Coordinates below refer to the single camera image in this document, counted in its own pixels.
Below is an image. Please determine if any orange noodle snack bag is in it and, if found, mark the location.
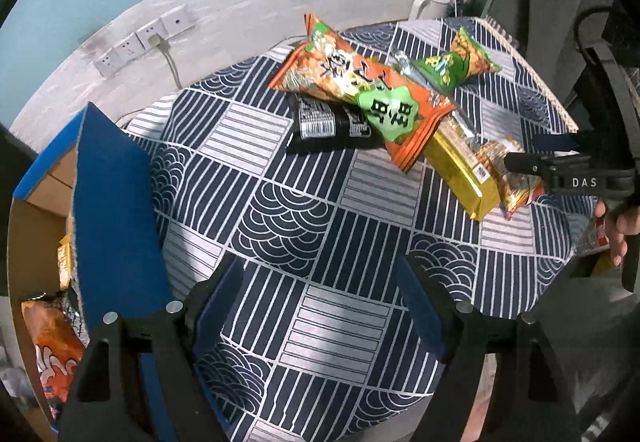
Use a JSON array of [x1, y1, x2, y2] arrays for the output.
[[21, 300, 85, 416]]

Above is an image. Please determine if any yellow fries snack bag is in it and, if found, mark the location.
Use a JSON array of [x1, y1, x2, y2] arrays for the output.
[[477, 136, 544, 220]]

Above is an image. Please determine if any gold biscuit packet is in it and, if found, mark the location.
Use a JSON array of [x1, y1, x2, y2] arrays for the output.
[[423, 117, 500, 222]]

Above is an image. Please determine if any tall gold chips packet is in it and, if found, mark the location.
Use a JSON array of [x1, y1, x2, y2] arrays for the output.
[[56, 235, 73, 291]]

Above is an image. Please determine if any small green candy packet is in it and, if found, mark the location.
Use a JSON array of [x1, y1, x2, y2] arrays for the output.
[[390, 28, 502, 95]]

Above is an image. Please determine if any orange green snack bag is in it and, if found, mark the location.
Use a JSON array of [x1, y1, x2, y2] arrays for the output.
[[269, 14, 456, 172]]

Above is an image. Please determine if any black snack packet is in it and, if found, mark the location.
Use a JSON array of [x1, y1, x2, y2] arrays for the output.
[[286, 93, 384, 155]]

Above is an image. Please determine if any right hand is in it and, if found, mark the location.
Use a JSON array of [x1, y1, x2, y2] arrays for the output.
[[594, 199, 640, 266]]

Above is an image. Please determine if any navy white patterned tablecloth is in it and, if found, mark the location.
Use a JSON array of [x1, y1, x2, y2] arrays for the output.
[[127, 48, 592, 441]]

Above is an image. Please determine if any cardboard box with blue rim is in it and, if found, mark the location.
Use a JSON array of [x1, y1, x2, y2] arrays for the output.
[[6, 104, 174, 420]]

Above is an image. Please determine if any white mug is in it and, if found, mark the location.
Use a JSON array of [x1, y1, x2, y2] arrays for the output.
[[408, 0, 449, 21]]

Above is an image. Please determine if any white wall socket strip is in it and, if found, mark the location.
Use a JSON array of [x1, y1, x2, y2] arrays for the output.
[[93, 5, 195, 78]]

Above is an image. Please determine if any grey power cable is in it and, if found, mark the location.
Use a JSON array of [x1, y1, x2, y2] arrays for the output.
[[147, 33, 184, 92]]

